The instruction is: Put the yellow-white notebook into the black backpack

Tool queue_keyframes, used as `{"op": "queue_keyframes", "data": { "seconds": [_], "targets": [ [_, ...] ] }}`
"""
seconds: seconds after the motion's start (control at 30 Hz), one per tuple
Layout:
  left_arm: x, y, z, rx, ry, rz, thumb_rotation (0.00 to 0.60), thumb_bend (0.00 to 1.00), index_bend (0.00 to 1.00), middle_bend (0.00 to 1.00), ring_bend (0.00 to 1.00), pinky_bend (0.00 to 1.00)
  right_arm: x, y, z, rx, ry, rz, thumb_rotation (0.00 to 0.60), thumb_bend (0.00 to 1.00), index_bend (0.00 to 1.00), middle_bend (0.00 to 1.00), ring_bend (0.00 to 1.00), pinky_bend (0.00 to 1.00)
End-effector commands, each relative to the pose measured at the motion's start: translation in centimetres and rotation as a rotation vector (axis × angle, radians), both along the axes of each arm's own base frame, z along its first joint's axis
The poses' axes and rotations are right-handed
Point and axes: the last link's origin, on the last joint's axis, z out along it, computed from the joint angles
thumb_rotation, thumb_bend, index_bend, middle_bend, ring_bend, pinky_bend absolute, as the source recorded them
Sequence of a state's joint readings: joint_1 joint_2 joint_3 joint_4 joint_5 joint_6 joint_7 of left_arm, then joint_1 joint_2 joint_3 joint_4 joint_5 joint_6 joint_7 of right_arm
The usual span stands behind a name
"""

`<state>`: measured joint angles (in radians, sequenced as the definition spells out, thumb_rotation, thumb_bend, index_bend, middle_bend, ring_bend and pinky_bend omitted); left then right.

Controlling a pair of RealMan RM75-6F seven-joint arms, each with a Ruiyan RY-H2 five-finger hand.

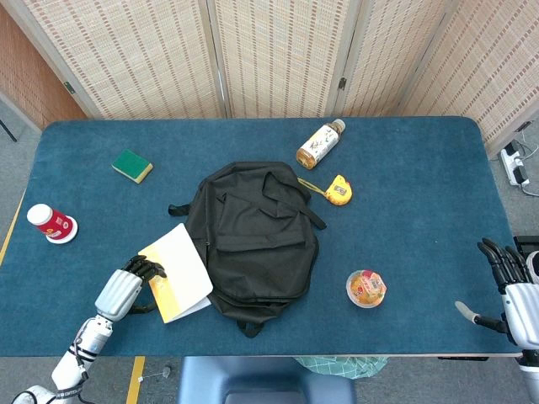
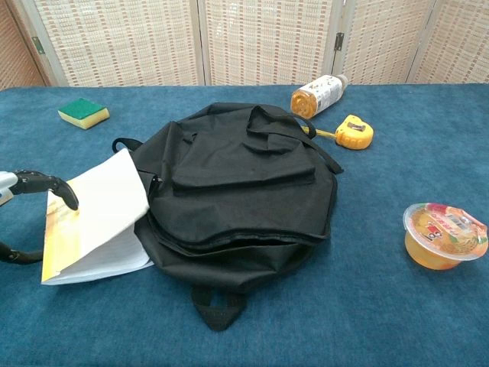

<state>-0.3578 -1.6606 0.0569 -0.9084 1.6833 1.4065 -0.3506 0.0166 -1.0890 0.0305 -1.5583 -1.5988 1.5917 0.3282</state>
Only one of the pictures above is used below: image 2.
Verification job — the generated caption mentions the yellow tape measure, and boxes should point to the yellow tape measure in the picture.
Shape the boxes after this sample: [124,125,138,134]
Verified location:
[301,114,375,151]

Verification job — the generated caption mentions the yellow and white book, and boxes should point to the yellow and white book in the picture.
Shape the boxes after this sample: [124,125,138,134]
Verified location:
[40,148,156,287]

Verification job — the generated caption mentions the tea bottle with white label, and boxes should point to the tea bottle with white label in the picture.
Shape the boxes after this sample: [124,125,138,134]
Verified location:
[290,73,349,119]

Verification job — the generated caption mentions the orange fruit jelly cup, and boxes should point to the orange fruit jelly cup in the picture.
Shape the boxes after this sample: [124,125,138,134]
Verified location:
[403,202,489,271]

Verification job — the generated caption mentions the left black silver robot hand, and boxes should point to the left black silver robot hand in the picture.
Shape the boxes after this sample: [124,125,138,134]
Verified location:
[0,169,80,265]

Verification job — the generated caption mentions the woven folding screen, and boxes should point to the woven folding screen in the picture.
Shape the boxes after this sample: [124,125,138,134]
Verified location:
[7,0,489,88]

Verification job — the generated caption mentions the black fabric backpack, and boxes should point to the black fabric backpack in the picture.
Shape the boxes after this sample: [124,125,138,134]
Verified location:
[112,102,345,332]

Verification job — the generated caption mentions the green yellow sponge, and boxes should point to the green yellow sponge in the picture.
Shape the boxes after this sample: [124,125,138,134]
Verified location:
[57,97,111,131]

